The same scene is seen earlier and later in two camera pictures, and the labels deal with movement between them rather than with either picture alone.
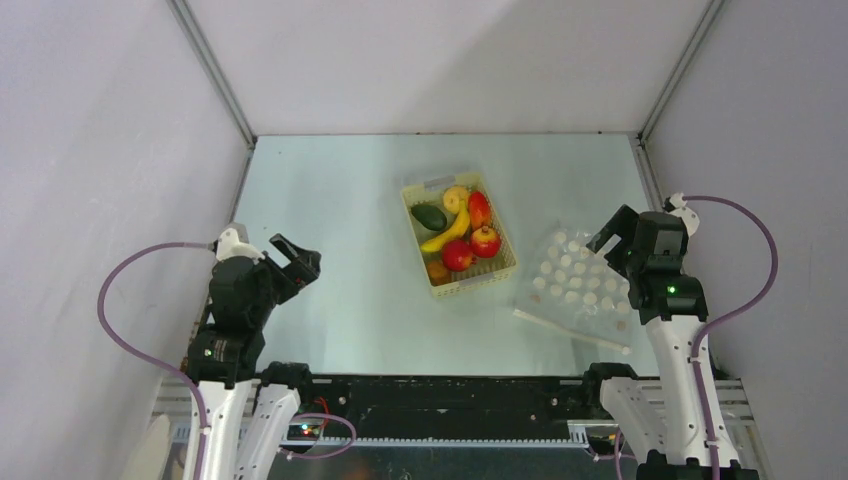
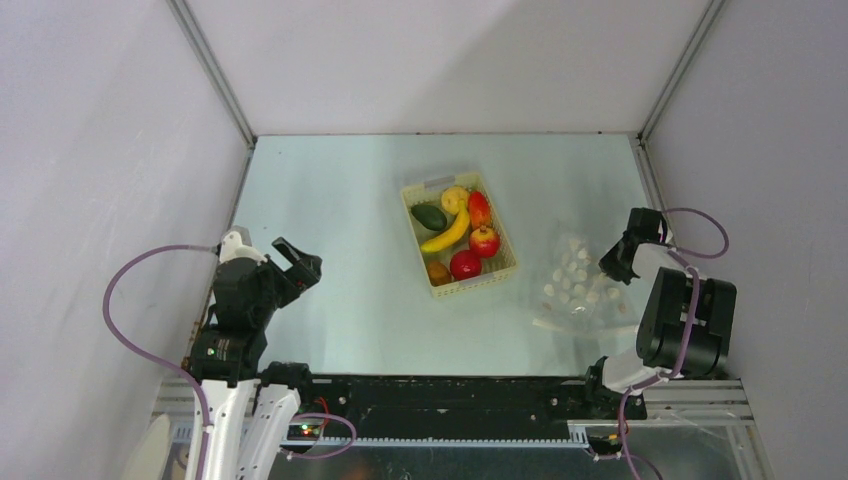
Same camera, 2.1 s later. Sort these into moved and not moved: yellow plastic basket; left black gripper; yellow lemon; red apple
Moved: red apple
Not moved: left black gripper; yellow lemon; yellow plastic basket
